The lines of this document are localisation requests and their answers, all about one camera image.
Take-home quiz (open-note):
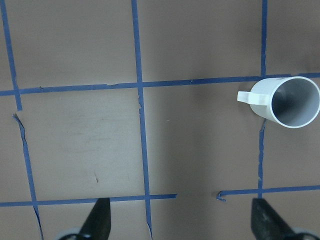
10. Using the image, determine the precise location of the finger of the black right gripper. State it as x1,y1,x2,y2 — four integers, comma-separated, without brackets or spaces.
250,198,300,240

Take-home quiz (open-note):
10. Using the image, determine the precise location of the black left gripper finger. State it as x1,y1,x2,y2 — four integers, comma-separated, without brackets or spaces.
78,197,111,240

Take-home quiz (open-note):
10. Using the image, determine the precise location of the white mug on table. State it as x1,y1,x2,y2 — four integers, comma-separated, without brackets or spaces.
237,76,320,129

